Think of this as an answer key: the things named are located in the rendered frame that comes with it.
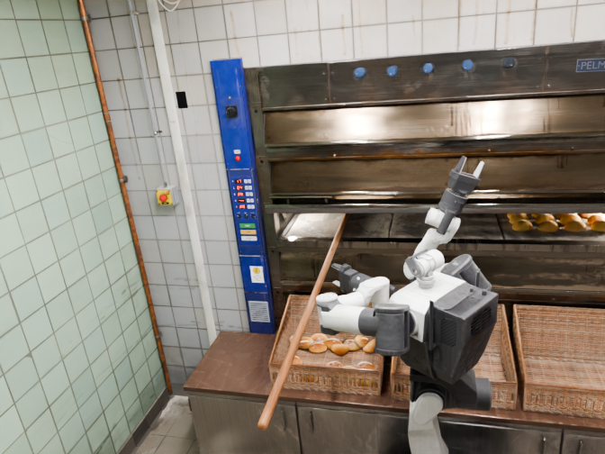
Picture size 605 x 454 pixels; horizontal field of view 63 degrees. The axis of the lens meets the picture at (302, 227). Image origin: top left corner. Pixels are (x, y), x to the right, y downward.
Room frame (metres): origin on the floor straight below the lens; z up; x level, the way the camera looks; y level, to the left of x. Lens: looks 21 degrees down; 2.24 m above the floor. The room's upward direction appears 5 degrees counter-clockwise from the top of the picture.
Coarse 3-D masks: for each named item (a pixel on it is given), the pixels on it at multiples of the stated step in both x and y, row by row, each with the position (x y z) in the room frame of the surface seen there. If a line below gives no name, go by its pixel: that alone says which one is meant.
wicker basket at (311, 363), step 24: (288, 312) 2.41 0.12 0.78; (312, 312) 2.42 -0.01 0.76; (288, 336) 2.36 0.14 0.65; (336, 336) 2.35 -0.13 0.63; (312, 360) 2.20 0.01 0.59; (336, 360) 2.19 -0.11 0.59; (288, 384) 2.01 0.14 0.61; (312, 384) 1.98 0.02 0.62; (336, 384) 1.95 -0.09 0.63; (360, 384) 1.92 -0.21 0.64
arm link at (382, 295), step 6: (360, 282) 1.71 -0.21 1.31; (384, 288) 1.64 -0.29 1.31; (390, 288) 1.68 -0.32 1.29; (396, 288) 1.68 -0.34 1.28; (378, 294) 1.64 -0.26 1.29; (384, 294) 1.64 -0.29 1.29; (372, 300) 1.66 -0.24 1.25; (378, 300) 1.64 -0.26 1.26; (384, 300) 1.64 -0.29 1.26; (372, 306) 1.66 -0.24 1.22
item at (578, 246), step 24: (288, 240) 2.51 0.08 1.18; (312, 240) 2.48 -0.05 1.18; (360, 240) 2.42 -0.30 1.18; (384, 240) 2.39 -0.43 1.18; (408, 240) 2.36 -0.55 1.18; (456, 240) 2.30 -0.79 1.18; (480, 240) 2.28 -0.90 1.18; (504, 240) 2.25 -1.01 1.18; (528, 240) 2.22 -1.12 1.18; (552, 240) 2.20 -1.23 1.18
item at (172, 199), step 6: (162, 186) 2.66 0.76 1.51; (168, 186) 2.64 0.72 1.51; (174, 186) 2.64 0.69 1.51; (156, 192) 2.62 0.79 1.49; (162, 192) 2.61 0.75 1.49; (174, 192) 2.63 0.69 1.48; (168, 198) 2.61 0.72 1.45; (174, 198) 2.62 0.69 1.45; (162, 204) 2.62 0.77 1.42; (168, 204) 2.61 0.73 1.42; (174, 204) 2.61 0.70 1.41
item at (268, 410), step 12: (336, 240) 2.38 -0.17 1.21; (324, 264) 2.11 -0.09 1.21; (324, 276) 2.01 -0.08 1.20; (312, 300) 1.79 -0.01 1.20; (300, 324) 1.61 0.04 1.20; (300, 336) 1.54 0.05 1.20; (288, 360) 1.40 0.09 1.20; (288, 372) 1.36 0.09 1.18; (276, 384) 1.28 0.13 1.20; (276, 396) 1.23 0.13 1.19; (264, 408) 1.19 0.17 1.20; (264, 420) 1.13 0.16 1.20
